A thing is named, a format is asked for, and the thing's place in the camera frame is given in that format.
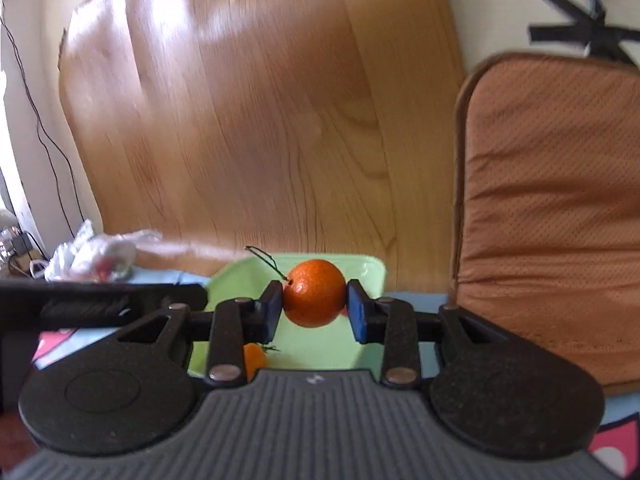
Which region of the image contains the clear plastic fruit bag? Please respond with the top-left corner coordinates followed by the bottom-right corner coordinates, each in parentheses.
top-left (43, 220), bottom-right (163, 283)

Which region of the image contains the wooden headboard panel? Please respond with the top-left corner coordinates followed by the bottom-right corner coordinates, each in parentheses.
top-left (60, 0), bottom-right (463, 292)

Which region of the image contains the cartoon pig tablecloth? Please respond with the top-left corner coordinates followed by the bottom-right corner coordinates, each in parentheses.
top-left (0, 266), bottom-right (640, 480)

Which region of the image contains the brown seat cushion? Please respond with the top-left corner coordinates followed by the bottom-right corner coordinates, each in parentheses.
top-left (450, 52), bottom-right (639, 393)

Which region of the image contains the small orange mandarin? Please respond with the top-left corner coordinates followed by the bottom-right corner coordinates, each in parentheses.
top-left (283, 259), bottom-right (347, 328)

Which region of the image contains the orange tomato in basket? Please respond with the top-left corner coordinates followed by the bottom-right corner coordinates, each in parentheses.
top-left (243, 342), bottom-right (270, 382)

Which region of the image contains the black thin cable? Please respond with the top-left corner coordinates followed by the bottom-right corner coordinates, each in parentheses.
top-left (0, 14), bottom-right (87, 241)

